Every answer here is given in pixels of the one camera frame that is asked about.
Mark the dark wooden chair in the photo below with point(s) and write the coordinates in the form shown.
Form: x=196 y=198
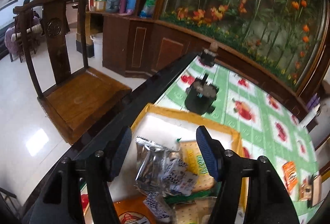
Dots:
x=85 y=100

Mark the small purple bottle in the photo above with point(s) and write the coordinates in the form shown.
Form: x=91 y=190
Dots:
x=123 y=6

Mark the green-edged cracker pack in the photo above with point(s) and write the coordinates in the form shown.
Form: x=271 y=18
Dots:
x=190 y=213

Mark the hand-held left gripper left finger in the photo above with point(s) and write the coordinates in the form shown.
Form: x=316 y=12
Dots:
x=120 y=154

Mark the black pot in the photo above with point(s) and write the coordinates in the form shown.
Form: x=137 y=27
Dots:
x=199 y=100

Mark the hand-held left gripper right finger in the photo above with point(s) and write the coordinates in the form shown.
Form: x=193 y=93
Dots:
x=206 y=157

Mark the orange cracker pack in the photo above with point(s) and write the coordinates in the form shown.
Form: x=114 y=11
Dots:
x=134 y=213

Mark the black jar with lid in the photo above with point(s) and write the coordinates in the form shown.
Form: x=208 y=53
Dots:
x=208 y=57

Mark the orange box with window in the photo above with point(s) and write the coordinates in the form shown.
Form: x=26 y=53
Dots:
x=306 y=189

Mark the white spray bottle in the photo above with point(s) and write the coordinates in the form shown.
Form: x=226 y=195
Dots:
x=313 y=110

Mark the clear cracker pack green label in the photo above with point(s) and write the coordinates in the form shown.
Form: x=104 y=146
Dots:
x=192 y=162

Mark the orange snack packet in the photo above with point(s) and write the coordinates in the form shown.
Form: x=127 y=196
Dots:
x=290 y=176

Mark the wooden display cabinet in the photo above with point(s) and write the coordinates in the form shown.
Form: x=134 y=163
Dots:
x=144 y=46

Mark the silver foil packet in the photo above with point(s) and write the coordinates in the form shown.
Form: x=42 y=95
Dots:
x=149 y=162

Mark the white plastic bucket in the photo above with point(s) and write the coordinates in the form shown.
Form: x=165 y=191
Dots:
x=97 y=46

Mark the red snack wrapper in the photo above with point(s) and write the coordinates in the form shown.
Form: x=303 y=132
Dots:
x=84 y=203

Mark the artificial flower display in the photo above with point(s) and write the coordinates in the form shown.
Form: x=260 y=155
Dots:
x=257 y=20

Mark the yellow cardboard box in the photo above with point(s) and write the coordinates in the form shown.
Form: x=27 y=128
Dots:
x=167 y=120

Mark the green plastic bottle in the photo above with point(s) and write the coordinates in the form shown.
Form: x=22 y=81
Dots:
x=149 y=7

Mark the white blue patterned packet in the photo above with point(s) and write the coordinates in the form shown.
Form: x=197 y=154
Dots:
x=185 y=184
x=176 y=168
x=157 y=206

